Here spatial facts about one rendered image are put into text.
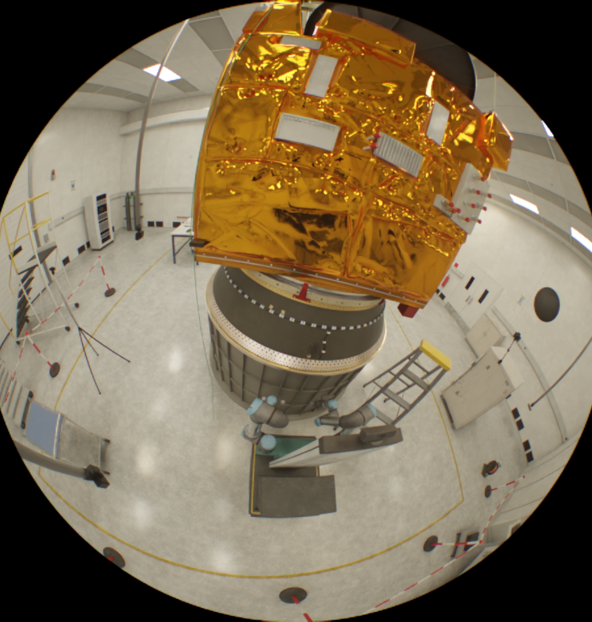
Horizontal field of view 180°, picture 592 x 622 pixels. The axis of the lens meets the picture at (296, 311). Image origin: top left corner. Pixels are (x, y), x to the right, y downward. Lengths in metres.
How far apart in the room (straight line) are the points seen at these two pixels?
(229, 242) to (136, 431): 2.43
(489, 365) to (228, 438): 4.12
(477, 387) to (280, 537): 3.69
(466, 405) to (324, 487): 3.16
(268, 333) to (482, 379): 3.64
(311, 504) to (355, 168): 2.16
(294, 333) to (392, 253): 0.90
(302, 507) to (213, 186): 2.16
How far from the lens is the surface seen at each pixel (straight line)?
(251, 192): 1.09
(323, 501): 1.67
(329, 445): 0.66
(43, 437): 2.54
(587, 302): 7.93
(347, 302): 1.36
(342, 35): 1.48
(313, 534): 2.64
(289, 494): 1.58
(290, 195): 1.07
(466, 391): 4.13
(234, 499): 2.41
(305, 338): 1.40
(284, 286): 1.28
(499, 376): 3.85
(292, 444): 1.72
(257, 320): 1.44
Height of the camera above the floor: 2.38
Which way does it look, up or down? 39 degrees down
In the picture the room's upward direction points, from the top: 18 degrees clockwise
